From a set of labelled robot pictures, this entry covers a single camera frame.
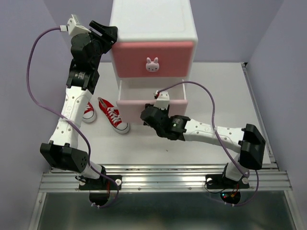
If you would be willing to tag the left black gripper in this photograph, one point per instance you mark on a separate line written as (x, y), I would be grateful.
(111, 35)

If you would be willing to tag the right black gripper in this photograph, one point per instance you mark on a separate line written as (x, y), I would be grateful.
(164, 111)

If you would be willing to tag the light pink drawer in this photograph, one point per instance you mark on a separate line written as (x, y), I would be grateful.
(135, 93)

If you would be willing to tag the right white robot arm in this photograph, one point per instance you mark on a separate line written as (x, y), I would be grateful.
(244, 146)

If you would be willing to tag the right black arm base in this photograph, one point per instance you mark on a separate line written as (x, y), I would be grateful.
(227, 189)

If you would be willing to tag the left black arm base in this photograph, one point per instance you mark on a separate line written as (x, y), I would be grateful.
(102, 192)

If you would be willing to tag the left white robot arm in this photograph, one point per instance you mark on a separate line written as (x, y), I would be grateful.
(62, 151)

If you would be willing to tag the red sneaker near cabinet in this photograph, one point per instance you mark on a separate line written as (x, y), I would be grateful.
(113, 115)

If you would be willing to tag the white shoe cabinet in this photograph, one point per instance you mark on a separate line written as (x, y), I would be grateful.
(154, 21)

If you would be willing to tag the red sneaker far left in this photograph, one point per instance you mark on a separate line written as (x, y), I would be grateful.
(89, 115)

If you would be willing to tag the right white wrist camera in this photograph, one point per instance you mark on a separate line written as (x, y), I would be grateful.
(161, 100)

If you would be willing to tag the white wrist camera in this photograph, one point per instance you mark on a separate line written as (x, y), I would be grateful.
(74, 27)
(161, 100)

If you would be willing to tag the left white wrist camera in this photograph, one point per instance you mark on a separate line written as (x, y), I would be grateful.
(74, 27)

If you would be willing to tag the aluminium mounting rail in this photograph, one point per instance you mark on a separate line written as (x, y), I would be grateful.
(162, 178)

